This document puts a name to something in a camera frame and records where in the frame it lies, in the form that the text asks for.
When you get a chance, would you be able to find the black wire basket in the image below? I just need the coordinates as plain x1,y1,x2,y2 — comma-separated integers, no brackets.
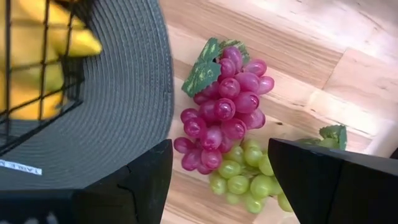
0,0,94,156

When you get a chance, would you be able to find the grey round placemat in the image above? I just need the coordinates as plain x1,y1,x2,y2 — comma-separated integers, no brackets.
0,0,175,191

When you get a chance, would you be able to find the green grape bunch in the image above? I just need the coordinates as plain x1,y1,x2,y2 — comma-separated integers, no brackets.
208,124,348,215

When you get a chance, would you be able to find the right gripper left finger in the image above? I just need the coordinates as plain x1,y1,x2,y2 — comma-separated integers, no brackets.
0,139,174,224

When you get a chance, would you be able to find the greenish yellow banana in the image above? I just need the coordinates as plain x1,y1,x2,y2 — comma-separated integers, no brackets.
0,0,103,60

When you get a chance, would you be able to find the pink grape bunch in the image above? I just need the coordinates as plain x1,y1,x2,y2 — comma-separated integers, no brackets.
173,37,275,175

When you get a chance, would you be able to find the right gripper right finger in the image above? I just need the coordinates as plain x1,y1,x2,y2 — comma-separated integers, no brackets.
269,138,398,224

